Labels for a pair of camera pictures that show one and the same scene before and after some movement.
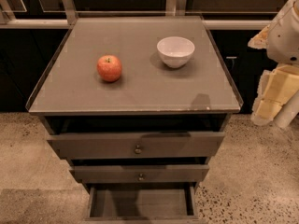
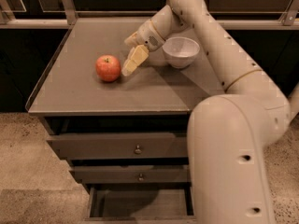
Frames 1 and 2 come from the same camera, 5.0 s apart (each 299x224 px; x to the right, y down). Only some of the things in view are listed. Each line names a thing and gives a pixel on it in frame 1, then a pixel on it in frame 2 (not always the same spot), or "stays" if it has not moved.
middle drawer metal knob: x=141 y=178 stays
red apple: x=109 y=67 stays
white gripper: x=284 y=42 -> x=149 y=35
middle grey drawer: x=139 y=174 stays
